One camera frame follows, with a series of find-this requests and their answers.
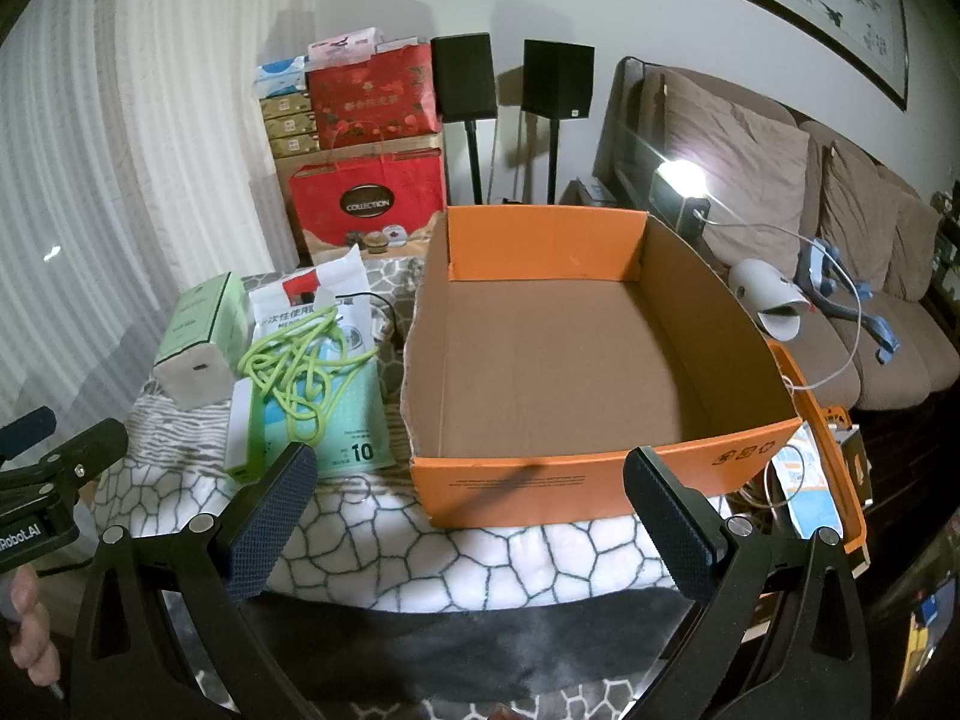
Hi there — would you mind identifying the black speaker stand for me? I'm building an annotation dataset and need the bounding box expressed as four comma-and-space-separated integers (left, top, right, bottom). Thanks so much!
464, 118, 485, 208
545, 118, 564, 206

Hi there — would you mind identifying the small open cardboard box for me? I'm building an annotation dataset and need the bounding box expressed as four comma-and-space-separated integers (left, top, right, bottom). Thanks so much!
825, 405, 876, 512

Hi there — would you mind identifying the bright lamp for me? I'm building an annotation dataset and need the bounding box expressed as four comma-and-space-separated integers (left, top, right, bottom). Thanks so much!
649, 157, 713, 235

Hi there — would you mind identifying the face mask packet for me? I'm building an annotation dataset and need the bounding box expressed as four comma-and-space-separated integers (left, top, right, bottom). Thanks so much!
247, 244, 395, 478

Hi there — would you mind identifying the lime green cord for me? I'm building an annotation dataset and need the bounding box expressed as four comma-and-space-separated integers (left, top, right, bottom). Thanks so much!
238, 305, 380, 445

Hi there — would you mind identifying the large brown sofa pillow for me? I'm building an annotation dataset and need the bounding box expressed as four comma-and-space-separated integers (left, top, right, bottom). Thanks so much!
660, 69, 813, 263

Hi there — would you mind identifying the blue tissue pack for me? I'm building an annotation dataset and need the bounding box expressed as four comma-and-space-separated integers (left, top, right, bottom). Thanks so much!
255, 56, 309, 98

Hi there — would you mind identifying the red gift bag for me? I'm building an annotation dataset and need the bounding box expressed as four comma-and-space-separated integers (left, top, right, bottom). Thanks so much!
289, 150, 448, 256

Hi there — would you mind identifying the grey blue plastic tool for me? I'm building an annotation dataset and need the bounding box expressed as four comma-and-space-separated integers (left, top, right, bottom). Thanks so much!
797, 236, 902, 365

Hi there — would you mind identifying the white cable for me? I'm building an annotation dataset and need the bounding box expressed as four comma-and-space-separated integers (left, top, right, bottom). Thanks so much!
694, 212, 865, 511

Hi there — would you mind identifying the person's left hand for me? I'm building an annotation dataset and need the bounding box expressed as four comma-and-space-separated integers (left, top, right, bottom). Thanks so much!
0, 562, 62, 689

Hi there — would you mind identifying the orange plastic crate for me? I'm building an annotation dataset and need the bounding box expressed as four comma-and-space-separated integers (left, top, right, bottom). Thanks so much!
765, 341, 872, 565

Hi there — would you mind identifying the pink white tissue pack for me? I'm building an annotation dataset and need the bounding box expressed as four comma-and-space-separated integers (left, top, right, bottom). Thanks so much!
307, 28, 384, 65

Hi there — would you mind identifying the yellow blue packet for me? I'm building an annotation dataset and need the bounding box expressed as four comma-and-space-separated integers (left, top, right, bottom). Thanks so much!
904, 591, 947, 685

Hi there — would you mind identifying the white curtain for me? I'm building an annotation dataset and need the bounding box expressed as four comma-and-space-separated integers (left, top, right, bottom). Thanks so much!
0, 0, 302, 425

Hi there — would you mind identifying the white green power bank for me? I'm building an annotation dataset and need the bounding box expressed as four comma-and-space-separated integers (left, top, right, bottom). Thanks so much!
225, 379, 266, 482

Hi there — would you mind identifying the orange cardboard box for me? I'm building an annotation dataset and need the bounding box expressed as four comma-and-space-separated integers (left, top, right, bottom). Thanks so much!
401, 204, 805, 530

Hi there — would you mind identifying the brown sofa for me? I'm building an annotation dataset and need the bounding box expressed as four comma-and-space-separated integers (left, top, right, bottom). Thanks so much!
592, 56, 960, 411

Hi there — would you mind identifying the black speaker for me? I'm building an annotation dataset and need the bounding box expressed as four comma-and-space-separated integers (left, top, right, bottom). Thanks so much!
523, 39, 596, 122
430, 34, 497, 122

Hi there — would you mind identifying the grey white patterned blanket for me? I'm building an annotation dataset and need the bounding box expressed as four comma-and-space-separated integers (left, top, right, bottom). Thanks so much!
71, 255, 695, 720

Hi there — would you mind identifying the white blue packet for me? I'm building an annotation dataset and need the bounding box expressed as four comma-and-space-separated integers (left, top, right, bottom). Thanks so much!
771, 420, 842, 542

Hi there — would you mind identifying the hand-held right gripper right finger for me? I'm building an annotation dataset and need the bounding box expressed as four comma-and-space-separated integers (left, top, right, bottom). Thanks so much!
624, 446, 890, 720

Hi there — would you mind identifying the pale green box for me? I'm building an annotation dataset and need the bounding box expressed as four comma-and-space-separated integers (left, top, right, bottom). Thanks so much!
154, 272, 253, 410

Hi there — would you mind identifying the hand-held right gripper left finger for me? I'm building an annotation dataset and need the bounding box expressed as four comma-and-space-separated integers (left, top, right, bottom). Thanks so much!
71, 441, 320, 720

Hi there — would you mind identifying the thin black cable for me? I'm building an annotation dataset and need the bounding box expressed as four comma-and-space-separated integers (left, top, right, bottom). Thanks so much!
330, 291, 410, 350

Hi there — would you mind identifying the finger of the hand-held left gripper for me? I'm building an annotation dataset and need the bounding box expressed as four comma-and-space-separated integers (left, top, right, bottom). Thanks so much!
0, 418, 128, 482
0, 407, 59, 460

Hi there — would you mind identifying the red floral gift box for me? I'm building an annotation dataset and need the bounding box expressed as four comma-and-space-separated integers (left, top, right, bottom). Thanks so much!
306, 41, 442, 152

